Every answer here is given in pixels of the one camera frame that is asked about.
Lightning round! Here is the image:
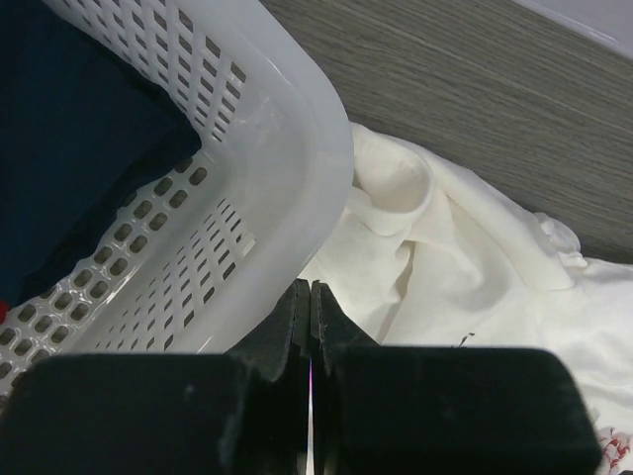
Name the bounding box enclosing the white plastic lattice basket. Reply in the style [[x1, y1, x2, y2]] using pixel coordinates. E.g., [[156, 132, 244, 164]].
[[1, 1, 353, 395]]

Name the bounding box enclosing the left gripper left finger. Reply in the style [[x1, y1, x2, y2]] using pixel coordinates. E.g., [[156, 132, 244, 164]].
[[1, 280, 311, 474]]

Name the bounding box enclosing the white floral print t-shirt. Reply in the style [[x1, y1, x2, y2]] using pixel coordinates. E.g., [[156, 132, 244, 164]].
[[302, 124, 632, 474]]

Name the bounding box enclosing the rolled red t-shirt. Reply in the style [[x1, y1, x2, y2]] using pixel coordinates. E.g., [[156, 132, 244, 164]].
[[0, 301, 11, 325]]

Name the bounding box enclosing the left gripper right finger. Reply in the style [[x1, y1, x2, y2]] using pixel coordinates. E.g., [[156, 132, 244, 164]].
[[310, 283, 601, 474]]

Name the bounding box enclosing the rolled navy blue t-shirt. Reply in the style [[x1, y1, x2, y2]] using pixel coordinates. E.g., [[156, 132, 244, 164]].
[[1, 1, 201, 308]]

